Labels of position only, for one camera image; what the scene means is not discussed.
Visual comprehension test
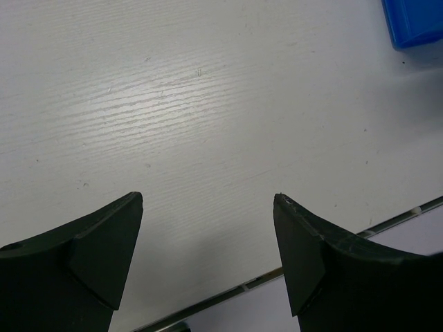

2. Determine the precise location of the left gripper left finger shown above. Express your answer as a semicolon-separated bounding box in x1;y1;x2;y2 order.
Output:
1;192;143;331

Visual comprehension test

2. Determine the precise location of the blue compartment tray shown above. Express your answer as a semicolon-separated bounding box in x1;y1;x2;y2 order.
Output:
381;0;442;50

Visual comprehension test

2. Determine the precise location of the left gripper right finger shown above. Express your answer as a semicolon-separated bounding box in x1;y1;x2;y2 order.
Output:
273;194;442;331

